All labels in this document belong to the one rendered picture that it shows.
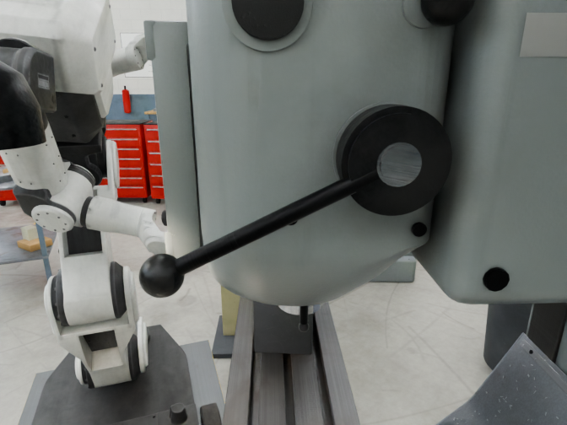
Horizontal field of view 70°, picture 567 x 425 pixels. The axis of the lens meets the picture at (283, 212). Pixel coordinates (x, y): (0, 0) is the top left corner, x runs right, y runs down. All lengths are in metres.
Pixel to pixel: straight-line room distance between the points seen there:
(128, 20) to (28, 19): 9.07
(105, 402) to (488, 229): 1.30
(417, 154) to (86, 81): 0.71
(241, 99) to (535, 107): 0.19
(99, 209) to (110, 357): 0.54
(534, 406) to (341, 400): 0.30
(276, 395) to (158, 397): 0.69
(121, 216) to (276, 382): 0.46
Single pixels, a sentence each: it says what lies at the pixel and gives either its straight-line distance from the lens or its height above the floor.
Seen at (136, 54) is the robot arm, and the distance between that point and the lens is 1.25.
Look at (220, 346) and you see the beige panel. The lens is 2.49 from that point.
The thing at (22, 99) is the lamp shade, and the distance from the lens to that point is 0.35.
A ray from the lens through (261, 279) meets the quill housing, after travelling 0.33.
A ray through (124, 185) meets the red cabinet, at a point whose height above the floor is 0.25.
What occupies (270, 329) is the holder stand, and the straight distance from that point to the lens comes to 0.85.
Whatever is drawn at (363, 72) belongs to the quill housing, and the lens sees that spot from 0.28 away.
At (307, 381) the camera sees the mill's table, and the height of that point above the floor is 0.97.
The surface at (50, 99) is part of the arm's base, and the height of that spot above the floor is 1.47.
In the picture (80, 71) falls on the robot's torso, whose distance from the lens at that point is 0.86.
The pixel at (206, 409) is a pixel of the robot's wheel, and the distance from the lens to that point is 1.32.
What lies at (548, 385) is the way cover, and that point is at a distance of 0.71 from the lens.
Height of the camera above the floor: 1.51
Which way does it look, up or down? 18 degrees down
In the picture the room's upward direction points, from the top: straight up
